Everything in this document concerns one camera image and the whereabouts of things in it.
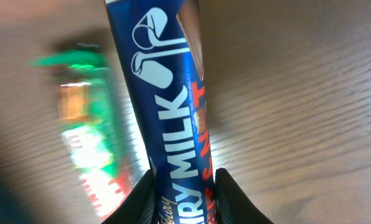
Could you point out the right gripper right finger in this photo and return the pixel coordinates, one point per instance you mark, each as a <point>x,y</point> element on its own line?
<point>233,206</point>

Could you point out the purple Dairy Milk bar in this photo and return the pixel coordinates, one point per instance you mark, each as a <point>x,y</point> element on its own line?
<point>159,44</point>

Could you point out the red green KitKat bar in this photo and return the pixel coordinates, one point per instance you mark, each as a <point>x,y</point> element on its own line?
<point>91,123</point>

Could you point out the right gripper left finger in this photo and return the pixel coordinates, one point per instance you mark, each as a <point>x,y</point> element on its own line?
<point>139,206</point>

